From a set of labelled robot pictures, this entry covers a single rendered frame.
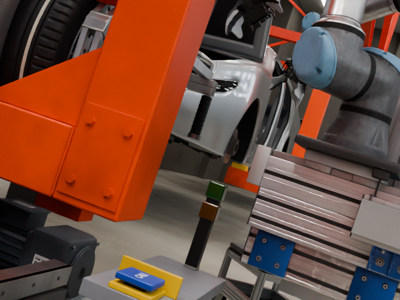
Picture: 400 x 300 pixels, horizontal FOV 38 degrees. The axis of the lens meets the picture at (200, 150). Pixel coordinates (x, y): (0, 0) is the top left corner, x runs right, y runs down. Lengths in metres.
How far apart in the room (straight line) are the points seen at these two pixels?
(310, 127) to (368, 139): 4.10
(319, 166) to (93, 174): 0.49
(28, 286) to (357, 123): 0.75
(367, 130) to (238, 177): 4.17
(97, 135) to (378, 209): 0.58
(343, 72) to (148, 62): 0.40
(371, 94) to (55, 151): 0.69
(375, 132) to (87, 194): 0.63
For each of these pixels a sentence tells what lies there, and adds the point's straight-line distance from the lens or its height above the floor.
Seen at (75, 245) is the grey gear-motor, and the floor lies 0.39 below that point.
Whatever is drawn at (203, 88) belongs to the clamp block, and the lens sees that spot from 1.89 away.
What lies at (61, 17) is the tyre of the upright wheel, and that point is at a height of 0.93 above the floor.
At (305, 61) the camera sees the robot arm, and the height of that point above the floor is 0.96.
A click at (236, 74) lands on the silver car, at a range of 4.53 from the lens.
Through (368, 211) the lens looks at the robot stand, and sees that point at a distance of 1.15.
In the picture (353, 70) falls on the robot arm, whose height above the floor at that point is 0.98.
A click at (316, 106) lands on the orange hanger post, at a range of 5.40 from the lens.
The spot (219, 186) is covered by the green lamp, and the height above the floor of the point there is 0.65.
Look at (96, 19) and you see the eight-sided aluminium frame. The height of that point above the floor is 0.96.
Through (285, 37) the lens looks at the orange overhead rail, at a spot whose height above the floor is 3.25.
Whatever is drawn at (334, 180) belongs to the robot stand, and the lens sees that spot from 1.28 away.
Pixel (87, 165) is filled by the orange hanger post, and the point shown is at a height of 0.61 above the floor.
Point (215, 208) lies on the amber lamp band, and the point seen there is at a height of 0.60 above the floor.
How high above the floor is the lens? 0.71
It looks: level
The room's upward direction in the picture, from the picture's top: 19 degrees clockwise
